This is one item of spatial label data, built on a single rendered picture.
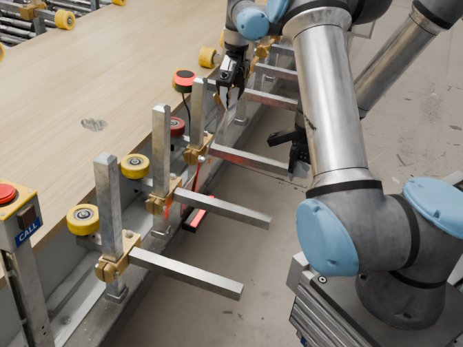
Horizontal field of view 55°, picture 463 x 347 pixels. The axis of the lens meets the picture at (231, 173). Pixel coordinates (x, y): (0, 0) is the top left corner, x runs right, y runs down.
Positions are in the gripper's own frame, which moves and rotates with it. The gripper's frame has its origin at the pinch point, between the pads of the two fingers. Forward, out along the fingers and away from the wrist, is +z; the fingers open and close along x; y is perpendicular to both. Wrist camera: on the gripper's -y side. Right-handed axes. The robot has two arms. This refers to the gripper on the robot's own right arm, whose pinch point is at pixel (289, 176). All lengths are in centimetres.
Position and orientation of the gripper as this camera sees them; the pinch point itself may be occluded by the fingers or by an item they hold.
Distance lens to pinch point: 144.6
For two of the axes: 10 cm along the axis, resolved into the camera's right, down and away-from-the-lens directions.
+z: -0.7, 8.1, 5.8
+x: 3.3, -5.3, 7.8
